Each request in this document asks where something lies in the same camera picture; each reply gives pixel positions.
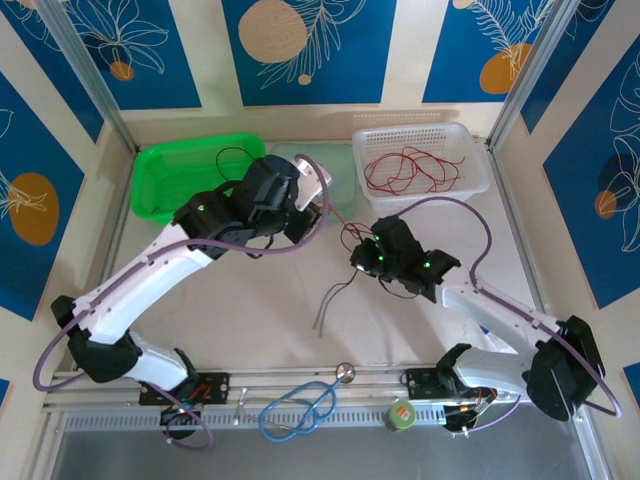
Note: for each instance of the aluminium frame rail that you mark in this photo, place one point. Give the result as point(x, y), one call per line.
point(280, 376)

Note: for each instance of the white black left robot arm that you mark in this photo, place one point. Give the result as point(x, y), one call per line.
point(135, 285)

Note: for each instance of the aluminium side rail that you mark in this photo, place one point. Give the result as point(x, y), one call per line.
point(120, 210)
point(511, 210)

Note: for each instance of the grey metal panel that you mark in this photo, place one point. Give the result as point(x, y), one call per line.
point(350, 460)

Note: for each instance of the blue stethoscope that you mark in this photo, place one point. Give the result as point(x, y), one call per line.
point(345, 372)

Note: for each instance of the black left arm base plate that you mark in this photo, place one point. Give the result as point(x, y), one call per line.
point(217, 387)

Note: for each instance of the white perforated plastic basket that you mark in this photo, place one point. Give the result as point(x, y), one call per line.
point(420, 135)

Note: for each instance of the mint green zip pouch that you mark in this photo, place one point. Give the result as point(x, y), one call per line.
point(345, 175)

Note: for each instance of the white packet with blue print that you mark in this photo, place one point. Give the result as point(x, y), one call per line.
point(500, 342)

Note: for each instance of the aluminium frame post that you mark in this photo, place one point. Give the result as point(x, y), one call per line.
point(534, 65)
point(84, 65)

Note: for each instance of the blue floral wall panel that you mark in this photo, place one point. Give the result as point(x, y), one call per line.
point(634, 382)
point(4, 395)
point(450, 50)
point(590, 200)
point(350, 75)
point(52, 60)
point(561, 65)
point(30, 150)
point(150, 60)

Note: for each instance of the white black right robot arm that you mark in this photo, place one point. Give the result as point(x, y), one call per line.
point(500, 315)

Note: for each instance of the green plastic basket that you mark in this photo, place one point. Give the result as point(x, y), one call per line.
point(165, 170)

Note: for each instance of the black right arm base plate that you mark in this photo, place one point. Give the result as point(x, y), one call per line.
point(420, 382)

